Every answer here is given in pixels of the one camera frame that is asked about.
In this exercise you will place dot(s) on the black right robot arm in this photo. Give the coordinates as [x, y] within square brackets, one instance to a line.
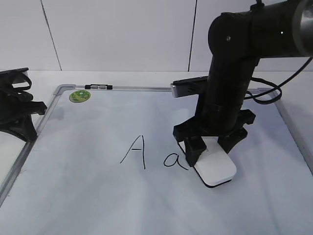
[238, 41]

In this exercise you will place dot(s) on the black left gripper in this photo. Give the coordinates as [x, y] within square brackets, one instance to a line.
[17, 105]

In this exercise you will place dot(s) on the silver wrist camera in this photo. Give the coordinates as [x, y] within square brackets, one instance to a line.
[189, 86]
[24, 71]

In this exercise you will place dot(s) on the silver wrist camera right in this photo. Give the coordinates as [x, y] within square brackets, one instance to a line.
[189, 86]

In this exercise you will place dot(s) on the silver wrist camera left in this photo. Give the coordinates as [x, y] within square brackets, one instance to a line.
[24, 71]

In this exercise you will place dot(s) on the white board with grey frame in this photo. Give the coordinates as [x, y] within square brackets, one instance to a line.
[111, 166]

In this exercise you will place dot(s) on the white eraser with black felt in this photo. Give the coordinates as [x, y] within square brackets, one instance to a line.
[214, 167]

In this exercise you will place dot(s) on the black marker pen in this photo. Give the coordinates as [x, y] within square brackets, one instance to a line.
[95, 87]

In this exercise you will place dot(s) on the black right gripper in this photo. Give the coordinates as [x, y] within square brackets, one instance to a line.
[192, 131]

